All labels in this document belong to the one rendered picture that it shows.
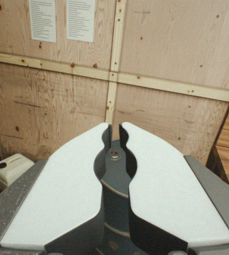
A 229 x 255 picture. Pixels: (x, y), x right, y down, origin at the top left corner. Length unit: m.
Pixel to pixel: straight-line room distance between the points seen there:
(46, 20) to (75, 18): 0.24
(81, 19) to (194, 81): 0.92
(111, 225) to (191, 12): 1.38
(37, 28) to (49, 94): 0.52
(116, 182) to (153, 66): 0.87
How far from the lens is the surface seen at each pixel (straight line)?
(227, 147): 1.75
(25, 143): 2.32
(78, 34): 1.67
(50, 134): 2.09
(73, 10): 1.68
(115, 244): 1.38
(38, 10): 1.81
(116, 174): 1.18
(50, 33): 1.77
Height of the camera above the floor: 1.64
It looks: 28 degrees down
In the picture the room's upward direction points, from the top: 7 degrees clockwise
